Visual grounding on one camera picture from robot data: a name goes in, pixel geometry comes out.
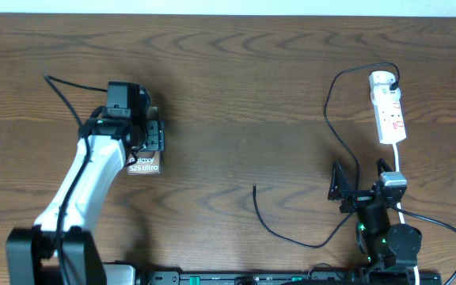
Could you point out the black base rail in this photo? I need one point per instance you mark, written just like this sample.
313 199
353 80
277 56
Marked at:
265 278

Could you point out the white power strip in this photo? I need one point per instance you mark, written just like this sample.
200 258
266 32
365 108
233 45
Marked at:
387 107

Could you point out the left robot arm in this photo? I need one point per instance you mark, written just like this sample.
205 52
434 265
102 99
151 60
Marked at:
125 133

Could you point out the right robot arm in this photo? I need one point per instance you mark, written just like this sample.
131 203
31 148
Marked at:
391 248

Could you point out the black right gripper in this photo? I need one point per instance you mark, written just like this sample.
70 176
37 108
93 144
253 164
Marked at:
341 189

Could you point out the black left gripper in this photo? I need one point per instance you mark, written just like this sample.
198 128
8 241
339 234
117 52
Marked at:
155 135

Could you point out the Samsung Galaxy smartphone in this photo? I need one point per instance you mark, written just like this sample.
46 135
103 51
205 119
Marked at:
146 162

